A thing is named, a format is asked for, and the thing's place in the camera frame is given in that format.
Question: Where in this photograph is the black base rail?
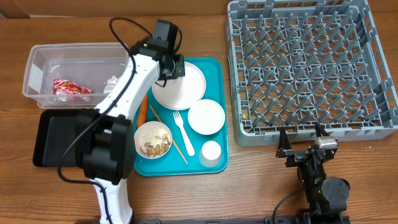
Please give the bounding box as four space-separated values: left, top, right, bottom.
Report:
75 216 304 224

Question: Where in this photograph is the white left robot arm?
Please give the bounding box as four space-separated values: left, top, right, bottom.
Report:
71 20 185 223

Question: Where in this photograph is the black tray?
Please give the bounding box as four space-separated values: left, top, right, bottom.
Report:
32 109 98 167

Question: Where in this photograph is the white plastic fork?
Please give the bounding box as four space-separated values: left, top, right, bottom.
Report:
173 111 195 157

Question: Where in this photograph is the red snack wrapper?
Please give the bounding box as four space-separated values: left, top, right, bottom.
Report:
53 79 93 101

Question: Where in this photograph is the white empty bowl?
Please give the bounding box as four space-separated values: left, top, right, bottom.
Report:
187 99 226 135

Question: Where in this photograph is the grey dishwasher rack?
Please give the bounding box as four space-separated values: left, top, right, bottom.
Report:
226 0 397 146

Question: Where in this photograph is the orange carrot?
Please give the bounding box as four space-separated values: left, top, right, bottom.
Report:
136 95 148 128

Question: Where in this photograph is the bowl with rice and nuts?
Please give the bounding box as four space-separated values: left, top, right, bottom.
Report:
134 121 173 159

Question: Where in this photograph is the large white plate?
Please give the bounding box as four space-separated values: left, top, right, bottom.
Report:
152 62 206 110

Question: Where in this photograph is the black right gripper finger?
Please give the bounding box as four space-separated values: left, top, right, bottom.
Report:
315 123 329 138
277 127 292 151

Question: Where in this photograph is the frosted white cup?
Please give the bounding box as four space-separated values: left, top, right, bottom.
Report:
199 141 221 167

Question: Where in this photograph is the teal plastic tray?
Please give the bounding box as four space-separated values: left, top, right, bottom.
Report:
134 57 229 177

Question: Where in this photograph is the wooden chopstick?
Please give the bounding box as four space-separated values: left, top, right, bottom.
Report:
149 104 189 166

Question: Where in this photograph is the clear plastic bin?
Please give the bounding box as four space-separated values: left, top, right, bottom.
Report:
22 42 128 109

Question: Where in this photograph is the white napkin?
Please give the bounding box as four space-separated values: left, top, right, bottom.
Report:
103 76 119 94

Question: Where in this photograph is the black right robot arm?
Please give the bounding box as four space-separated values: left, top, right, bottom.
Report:
271 123 350 223

